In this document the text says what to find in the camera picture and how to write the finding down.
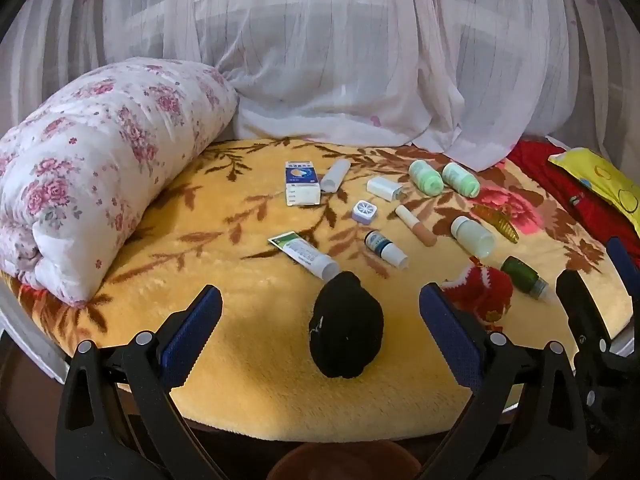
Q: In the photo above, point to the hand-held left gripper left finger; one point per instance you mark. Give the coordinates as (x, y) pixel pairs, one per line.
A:
(192, 330)

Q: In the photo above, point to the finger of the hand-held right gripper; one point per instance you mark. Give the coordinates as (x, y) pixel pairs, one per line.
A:
(621, 257)
(580, 305)

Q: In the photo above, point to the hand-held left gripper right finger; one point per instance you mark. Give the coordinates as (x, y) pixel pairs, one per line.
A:
(450, 330)

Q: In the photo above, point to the small white flip-top box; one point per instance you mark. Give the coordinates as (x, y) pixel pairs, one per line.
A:
(382, 187)

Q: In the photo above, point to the brown waste bin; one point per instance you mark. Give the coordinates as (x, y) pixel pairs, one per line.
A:
(340, 462)

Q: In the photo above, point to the translucent white plastic tube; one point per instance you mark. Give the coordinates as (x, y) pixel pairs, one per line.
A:
(334, 176)

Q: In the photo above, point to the red knitted ornament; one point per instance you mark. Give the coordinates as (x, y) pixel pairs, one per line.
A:
(480, 290)

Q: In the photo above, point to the yellow leaf-patterned plush blanket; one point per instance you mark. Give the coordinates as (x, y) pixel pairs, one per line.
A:
(240, 360)

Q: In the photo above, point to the dark green dropper bottle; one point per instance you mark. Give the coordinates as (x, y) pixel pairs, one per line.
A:
(522, 275)

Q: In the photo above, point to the yellow patterned pillow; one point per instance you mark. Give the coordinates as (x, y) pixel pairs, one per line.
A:
(600, 180)

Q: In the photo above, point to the white plastic bottle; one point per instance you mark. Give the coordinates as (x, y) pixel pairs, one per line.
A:
(472, 237)

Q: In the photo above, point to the black sock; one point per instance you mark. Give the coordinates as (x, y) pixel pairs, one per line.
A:
(345, 325)

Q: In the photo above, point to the red cloth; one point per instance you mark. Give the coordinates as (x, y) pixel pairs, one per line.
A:
(550, 180)

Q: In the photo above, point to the beige lip balm stick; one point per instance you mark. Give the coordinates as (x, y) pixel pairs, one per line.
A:
(417, 227)

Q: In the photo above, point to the small blue-labelled bottle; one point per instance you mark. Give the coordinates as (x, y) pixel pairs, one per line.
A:
(380, 246)

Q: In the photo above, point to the amber hair clip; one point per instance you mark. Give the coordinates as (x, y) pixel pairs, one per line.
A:
(500, 222)

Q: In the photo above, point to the green and white ointment tube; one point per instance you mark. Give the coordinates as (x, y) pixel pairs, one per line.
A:
(300, 252)

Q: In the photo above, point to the small square white container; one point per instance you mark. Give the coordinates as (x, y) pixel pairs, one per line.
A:
(363, 212)

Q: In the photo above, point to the green thread spool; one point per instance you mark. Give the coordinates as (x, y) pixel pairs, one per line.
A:
(460, 180)
(425, 177)

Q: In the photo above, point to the blue and white medicine box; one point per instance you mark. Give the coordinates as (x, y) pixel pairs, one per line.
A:
(301, 182)

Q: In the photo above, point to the pink floral rolled quilt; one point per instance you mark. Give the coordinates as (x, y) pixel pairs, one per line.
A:
(100, 160)

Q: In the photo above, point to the white sheer curtain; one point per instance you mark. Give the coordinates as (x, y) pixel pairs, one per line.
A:
(325, 60)

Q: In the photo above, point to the white bed frame edge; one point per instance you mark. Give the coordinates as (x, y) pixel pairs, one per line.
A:
(30, 340)

